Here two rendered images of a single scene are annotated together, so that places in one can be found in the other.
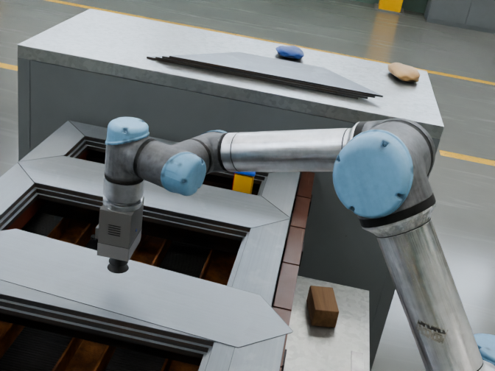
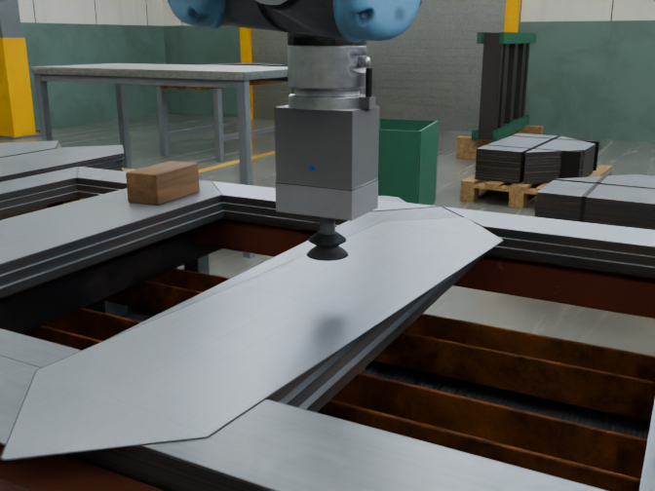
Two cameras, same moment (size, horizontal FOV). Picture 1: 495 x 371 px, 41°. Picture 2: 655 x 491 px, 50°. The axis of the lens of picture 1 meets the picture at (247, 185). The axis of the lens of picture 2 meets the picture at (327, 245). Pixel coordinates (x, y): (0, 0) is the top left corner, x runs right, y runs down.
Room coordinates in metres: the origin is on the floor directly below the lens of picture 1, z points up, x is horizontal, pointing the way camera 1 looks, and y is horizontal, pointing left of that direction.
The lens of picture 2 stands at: (1.38, -0.41, 1.10)
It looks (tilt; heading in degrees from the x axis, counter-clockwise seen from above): 16 degrees down; 113
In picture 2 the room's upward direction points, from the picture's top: straight up
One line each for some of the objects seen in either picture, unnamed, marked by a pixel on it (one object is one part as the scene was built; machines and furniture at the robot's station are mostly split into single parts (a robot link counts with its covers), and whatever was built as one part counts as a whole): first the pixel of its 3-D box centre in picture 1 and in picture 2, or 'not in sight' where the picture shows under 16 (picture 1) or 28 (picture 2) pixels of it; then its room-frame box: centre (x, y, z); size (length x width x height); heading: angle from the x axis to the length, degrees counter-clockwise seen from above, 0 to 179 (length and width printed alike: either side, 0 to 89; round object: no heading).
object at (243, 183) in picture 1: (240, 202); not in sight; (1.69, 0.01, 0.78); 0.05 x 0.05 x 0.19; 85
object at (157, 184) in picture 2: not in sight; (164, 181); (0.69, 0.55, 0.87); 0.12 x 0.06 x 0.05; 90
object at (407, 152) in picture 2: not in sight; (393, 168); (0.01, 4.00, 0.29); 0.61 x 0.46 x 0.57; 94
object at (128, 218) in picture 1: (116, 221); (334, 151); (1.12, 0.24, 0.99); 0.10 x 0.09 x 0.16; 86
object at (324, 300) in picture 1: (322, 306); not in sight; (1.35, -0.23, 0.70); 0.10 x 0.06 x 0.05; 7
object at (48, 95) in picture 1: (205, 237); not in sight; (1.91, 0.11, 0.51); 1.30 x 0.04 x 1.01; 85
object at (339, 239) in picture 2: (118, 261); (327, 242); (1.11, 0.23, 0.90); 0.04 x 0.04 x 0.02
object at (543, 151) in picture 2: not in sight; (541, 168); (0.84, 5.03, 0.18); 1.20 x 0.80 x 0.37; 81
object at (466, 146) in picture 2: not in sight; (505, 93); (0.23, 7.00, 0.58); 1.60 x 0.60 x 1.17; 87
